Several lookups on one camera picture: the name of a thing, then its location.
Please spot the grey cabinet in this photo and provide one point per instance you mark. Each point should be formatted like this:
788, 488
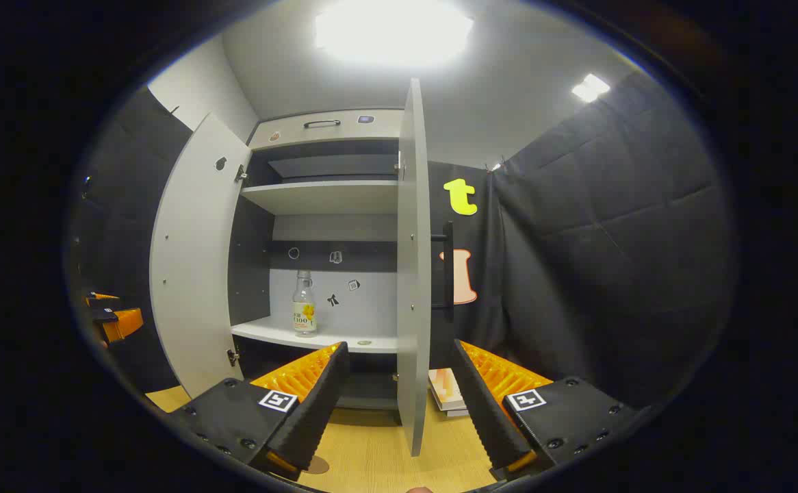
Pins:
324, 198

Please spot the grey cabinet door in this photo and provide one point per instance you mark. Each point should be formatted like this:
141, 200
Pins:
413, 274
194, 260

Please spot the grey cabinet drawer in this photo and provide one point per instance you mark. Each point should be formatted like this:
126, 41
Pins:
289, 130

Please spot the black backdrop cloth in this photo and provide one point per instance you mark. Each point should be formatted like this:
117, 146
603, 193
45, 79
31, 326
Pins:
481, 274

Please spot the beige cover book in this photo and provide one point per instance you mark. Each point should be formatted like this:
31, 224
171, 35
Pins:
445, 387

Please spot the clear bottle with yellow label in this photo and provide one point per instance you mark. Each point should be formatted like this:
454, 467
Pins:
304, 315

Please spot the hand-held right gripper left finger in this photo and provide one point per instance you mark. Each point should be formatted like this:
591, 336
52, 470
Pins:
317, 404

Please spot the small ceiling light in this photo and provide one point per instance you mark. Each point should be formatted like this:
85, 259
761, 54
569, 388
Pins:
590, 87

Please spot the brown round coaster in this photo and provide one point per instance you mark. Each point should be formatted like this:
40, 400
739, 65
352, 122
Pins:
318, 466

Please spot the large ceiling light panel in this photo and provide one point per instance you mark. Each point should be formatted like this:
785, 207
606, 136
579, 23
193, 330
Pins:
392, 31

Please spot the blue cover book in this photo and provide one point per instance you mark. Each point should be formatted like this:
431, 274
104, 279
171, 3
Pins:
455, 413

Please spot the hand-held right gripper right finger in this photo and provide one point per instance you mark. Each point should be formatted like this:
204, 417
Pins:
484, 411

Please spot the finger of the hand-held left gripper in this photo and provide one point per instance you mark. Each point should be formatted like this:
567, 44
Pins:
125, 323
101, 298

